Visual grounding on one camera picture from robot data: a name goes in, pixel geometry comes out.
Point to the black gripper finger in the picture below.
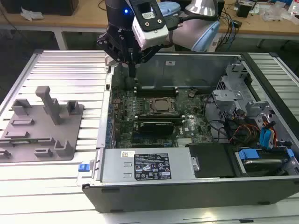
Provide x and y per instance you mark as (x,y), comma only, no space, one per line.
(149,54)
(106,43)

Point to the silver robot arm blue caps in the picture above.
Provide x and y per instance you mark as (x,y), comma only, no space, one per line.
(187,35)

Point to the black RAM slot bank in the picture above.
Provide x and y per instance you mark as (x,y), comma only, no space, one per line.
(158,117)
(155,91)

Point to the wooden desk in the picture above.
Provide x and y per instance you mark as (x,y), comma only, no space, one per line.
(81,21)

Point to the silver CPU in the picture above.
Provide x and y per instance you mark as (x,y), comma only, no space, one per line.
(161,105)

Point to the round coin battery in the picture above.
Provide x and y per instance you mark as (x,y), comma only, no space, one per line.
(191,94)

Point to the large black box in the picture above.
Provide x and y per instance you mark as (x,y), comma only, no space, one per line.
(46,7)

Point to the black graphics card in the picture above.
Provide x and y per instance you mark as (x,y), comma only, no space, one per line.
(156,128)

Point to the crumpled white paper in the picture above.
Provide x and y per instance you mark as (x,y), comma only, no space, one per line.
(30,14)

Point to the green motherboard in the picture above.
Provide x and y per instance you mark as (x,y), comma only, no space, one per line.
(201,121)

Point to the black desktop tower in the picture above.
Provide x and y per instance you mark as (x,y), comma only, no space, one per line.
(221,9)

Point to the grey metal drive cage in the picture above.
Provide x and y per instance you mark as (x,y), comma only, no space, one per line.
(226,95)

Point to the small black adapter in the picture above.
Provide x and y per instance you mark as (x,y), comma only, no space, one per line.
(237,23)

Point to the silver finned heatsink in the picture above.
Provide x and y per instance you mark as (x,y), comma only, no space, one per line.
(184,142)

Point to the grey parts rack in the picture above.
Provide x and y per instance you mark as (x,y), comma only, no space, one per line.
(67,130)

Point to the small black box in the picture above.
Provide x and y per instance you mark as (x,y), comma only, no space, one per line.
(243,9)

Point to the grey power supply unit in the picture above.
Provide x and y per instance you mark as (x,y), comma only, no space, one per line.
(116,168)

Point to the black plastic air shroud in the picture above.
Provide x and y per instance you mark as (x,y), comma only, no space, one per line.
(210,161)

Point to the blue case latch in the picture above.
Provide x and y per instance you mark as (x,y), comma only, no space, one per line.
(84,168)

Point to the clear plastic bags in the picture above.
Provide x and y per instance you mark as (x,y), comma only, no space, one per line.
(275,12)

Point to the hard disk in blue carrier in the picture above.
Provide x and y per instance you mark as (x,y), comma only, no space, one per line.
(248,154)

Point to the black open PC case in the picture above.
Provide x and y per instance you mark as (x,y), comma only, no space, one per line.
(187,198)

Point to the grey case hinge bracket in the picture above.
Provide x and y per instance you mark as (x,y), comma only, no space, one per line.
(108,61)

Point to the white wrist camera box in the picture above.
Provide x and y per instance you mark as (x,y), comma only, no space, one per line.
(150,36)

